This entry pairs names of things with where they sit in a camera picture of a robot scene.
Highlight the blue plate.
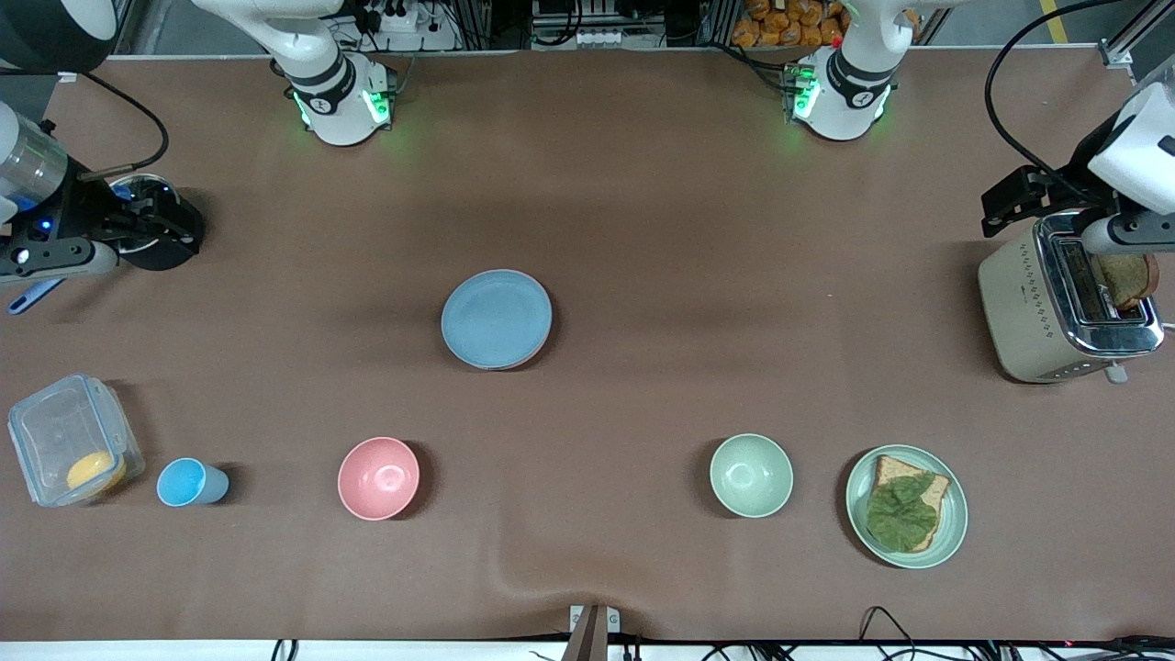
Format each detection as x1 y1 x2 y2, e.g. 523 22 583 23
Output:
441 269 554 371

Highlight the beige chrome toaster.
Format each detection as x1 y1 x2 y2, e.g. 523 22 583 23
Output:
977 213 1167 385

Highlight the brown bread slice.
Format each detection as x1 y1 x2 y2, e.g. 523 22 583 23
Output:
1092 252 1160 310

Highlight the clear plastic lidded container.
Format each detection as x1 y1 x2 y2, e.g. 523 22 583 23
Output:
7 373 146 509

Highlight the blue plastic cup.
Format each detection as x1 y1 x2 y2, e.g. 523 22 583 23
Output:
156 457 230 508

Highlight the yellow round sponge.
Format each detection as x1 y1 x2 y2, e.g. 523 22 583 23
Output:
66 451 128 494

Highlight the toast slice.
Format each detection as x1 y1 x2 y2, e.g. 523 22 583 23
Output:
870 454 951 552

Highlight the bag of bread rolls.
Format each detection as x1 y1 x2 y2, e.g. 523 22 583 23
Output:
732 0 922 49

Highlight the green plate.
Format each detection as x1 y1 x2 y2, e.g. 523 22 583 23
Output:
845 444 969 570

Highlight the pink bowl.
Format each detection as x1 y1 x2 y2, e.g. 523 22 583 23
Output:
337 436 421 521

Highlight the green lettuce leaf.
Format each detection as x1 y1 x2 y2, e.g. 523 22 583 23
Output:
866 473 939 554

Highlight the green bowl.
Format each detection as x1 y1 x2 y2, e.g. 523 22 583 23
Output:
709 433 795 520

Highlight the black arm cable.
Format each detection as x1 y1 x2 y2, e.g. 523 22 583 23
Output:
985 0 1116 198
69 72 171 180

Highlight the aluminium frame profile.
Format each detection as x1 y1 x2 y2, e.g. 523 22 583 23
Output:
1100 0 1175 70

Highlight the thin black cable loop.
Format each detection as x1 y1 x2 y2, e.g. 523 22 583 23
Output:
858 606 928 661

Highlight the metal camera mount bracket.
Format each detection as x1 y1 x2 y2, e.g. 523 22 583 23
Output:
569 603 621 661

